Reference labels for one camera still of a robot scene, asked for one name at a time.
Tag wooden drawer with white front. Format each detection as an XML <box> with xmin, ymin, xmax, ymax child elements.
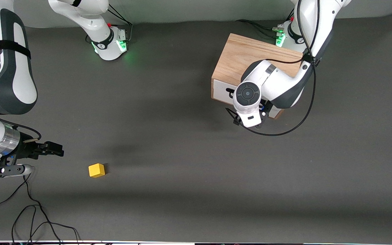
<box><xmin>213</xmin><ymin>79</ymin><xmax>283</xmax><ymax>119</ymax></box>

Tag yellow cube block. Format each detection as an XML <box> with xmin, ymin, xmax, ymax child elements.
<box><xmin>88</xmin><ymin>163</ymin><xmax>105</xmax><ymax>178</ymax></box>

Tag wooden drawer cabinet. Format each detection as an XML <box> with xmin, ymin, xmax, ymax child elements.
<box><xmin>211</xmin><ymin>33</ymin><xmax>304</xmax><ymax>119</ymax></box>

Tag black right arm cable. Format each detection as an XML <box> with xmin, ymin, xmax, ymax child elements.
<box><xmin>0</xmin><ymin>104</ymin><xmax>42</xmax><ymax>142</ymax></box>

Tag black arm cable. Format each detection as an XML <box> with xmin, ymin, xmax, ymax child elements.
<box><xmin>0</xmin><ymin>104</ymin><xmax>42</xmax><ymax>142</ymax></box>
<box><xmin>247</xmin><ymin>0</ymin><xmax>321</xmax><ymax>136</ymax></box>

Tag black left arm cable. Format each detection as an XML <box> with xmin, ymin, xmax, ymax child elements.
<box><xmin>247</xmin><ymin>0</ymin><xmax>321</xmax><ymax>136</ymax></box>

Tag thin black camera cable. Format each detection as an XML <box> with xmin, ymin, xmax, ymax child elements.
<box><xmin>0</xmin><ymin>172</ymin><xmax>81</xmax><ymax>245</ymax></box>

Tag black left base cables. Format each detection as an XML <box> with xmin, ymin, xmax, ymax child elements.
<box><xmin>236</xmin><ymin>19</ymin><xmax>280</xmax><ymax>38</ymax></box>

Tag black base cables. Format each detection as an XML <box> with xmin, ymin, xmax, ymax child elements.
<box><xmin>236</xmin><ymin>19</ymin><xmax>280</xmax><ymax>38</ymax></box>
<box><xmin>107</xmin><ymin>4</ymin><xmax>133</xmax><ymax>43</ymax></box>

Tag black right base cables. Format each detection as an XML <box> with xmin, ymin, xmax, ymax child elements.
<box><xmin>107</xmin><ymin>4</ymin><xmax>133</xmax><ymax>43</ymax></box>

